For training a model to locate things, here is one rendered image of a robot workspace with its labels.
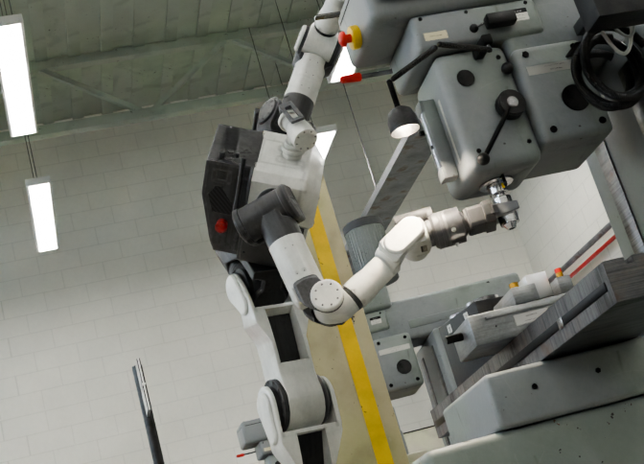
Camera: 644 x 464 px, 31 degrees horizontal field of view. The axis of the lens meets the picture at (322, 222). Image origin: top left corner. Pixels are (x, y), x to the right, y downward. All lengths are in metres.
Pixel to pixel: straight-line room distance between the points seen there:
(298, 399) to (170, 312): 8.99
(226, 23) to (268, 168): 8.83
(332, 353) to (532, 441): 2.01
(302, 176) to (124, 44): 8.80
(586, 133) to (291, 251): 0.76
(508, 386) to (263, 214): 0.74
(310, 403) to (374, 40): 0.95
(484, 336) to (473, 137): 0.48
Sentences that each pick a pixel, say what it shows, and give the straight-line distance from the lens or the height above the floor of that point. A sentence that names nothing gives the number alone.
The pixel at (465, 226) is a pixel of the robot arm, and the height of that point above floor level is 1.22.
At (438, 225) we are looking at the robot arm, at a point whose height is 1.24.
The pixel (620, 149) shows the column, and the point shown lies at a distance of 3.00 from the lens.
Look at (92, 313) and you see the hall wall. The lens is 11.96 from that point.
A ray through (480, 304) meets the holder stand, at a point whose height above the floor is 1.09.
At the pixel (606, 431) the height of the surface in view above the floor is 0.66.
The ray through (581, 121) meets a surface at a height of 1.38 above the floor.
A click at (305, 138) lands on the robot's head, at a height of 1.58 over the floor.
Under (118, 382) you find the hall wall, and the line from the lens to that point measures 11.77.
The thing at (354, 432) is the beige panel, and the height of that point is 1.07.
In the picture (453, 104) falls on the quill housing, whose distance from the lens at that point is 2.75.
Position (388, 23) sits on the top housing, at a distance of 2.81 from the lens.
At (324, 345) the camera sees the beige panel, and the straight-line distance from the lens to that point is 4.37.
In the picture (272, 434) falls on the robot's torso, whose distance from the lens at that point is 3.03.
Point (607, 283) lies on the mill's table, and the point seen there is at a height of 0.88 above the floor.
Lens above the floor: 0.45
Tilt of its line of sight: 19 degrees up
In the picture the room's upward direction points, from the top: 16 degrees counter-clockwise
